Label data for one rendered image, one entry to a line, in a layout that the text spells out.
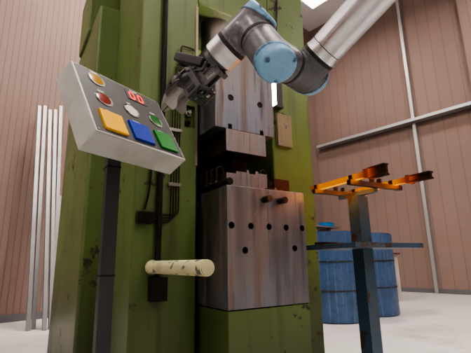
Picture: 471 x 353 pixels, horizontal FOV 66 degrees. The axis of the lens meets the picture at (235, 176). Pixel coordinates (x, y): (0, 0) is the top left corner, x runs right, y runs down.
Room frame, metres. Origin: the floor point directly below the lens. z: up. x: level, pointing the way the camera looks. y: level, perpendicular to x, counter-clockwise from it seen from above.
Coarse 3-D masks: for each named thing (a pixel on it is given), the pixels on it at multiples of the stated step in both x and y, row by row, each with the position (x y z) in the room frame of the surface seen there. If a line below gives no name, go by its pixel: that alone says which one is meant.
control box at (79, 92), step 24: (72, 72) 0.91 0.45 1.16; (72, 96) 0.91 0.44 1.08; (96, 96) 0.92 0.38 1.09; (120, 96) 1.02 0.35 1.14; (144, 96) 1.15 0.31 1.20; (72, 120) 0.90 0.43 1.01; (96, 120) 0.87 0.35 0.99; (144, 120) 1.06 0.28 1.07; (96, 144) 0.89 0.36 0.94; (120, 144) 0.93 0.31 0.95; (144, 144) 0.98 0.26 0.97; (168, 168) 1.13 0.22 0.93
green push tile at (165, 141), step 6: (156, 132) 1.06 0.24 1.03; (162, 132) 1.09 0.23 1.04; (156, 138) 1.06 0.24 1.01; (162, 138) 1.07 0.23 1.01; (168, 138) 1.10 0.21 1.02; (162, 144) 1.05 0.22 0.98; (168, 144) 1.08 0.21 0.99; (174, 144) 1.11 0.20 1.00; (168, 150) 1.07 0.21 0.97; (174, 150) 1.09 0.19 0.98
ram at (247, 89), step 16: (240, 64) 1.43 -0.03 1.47; (224, 80) 1.39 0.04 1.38; (240, 80) 1.43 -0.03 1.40; (256, 80) 1.47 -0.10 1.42; (224, 96) 1.39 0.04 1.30; (240, 96) 1.43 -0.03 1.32; (256, 96) 1.47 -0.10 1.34; (272, 96) 1.52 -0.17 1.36; (208, 112) 1.41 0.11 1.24; (224, 112) 1.39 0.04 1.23; (240, 112) 1.43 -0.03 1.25; (256, 112) 1.47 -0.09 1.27; (272, 112) 1.52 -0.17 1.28; (208, 128) 1.41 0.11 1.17; (224, 128) 1.39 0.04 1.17; (240, 128) 1.43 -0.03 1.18; (256, 128) 1.47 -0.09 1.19; (272, 128) 1.52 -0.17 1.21
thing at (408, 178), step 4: (420, 172) 1.43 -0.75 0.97; (424, 172) 1.41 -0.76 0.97; (428, 172) 1.41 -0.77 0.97; (432, 172) 1.41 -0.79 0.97; (404, 176) 1.48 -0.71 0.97; (408, 176) 1.47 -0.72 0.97; (412, 176) 1.47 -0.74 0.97; (416, 176) 1.45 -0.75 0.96; (420, 176) 1.44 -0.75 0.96; (424, 176) 1.42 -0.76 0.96; (428, 176) 1.40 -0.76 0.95; (432, 176) 1.41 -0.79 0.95; (396, 180) 1.53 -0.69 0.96; (400, 180) 1.51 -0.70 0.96; (404, 180) 1.49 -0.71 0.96; (408, 180) 1.47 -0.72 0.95; (412, 180) 1.46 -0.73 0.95; (416, 180) 1.45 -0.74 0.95; (420, 180) 1.44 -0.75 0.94; (424, 180) 1.44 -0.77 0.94; (396, 184) 1.54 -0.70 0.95; (400, 184) 1.54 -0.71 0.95; (356, 188) 1.73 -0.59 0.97; (360, 188) 1.70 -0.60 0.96; (364, 188) 1.68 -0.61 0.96; (368, 188) 1.66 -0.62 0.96
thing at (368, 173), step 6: (384, 162) 1.29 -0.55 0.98; (372, 168) 1.34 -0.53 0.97; (378, 168) 1.32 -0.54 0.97; (384, 168) 1.30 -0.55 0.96; (354, 174) 1.42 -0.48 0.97; (360, 174) 1.39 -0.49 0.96; (366, 174) 1.36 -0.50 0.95; (372, 174) 1.35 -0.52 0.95; (378, 174) 1.31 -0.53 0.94; (384, 174) 1.30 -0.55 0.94; (336, 180) 1.51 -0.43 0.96; (342, 180) 1.48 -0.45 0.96; (312, 186) 1.65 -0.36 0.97; (318, 186) 1.61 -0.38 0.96; (324, 186) 1.58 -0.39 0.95; (330, 186) 1.56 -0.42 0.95
